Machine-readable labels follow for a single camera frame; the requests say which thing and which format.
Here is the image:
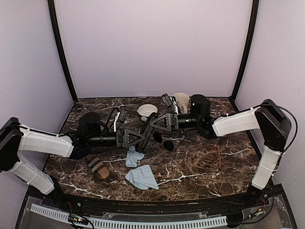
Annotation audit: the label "right black frame post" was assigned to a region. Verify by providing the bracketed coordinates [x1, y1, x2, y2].
[230, 0, 260, 102]

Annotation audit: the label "white and navy bowl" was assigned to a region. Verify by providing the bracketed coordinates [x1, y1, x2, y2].
[137, 104, 158, 122]

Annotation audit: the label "black checkered glasses case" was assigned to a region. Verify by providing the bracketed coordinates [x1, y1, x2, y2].
[135, 112, 157, 152]

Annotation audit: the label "black aviator sunglasses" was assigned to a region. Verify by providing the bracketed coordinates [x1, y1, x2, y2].
[152, 131, 187, 152]

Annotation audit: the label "black frame post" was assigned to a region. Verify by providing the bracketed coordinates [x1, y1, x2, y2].
[47, 0, 78, 103]
[230, 0, 260, 102]

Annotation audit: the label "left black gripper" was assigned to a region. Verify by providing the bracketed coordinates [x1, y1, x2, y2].
[87, 129, 146, 149]

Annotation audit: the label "light blue cloth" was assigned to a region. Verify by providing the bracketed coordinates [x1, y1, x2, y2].
[125, 146, 144, 168]
[125, 165, 159, 190]

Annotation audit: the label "white slotted cable duct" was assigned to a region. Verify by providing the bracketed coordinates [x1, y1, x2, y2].
[30, 204, 227, 229]

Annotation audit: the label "white seahorse mug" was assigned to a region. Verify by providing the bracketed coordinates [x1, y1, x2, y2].
[173, 93, 190, 114]

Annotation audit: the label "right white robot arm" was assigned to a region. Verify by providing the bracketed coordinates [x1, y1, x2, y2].
[149, 94, 292, 207]

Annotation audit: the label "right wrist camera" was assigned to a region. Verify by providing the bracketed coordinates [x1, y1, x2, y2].
[162, 93, 181, 115]

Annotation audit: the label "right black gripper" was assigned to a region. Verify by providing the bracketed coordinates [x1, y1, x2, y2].
[150, 112, 201, 132]

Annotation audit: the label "black front rail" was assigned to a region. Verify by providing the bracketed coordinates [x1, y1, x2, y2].
[27, 184, 284, 215]

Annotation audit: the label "left black frame post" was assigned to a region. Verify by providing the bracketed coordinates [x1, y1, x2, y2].
[47, 0, 78, 103]

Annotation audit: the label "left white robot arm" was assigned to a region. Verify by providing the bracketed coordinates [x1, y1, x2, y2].
[0, 112, 145, 208]

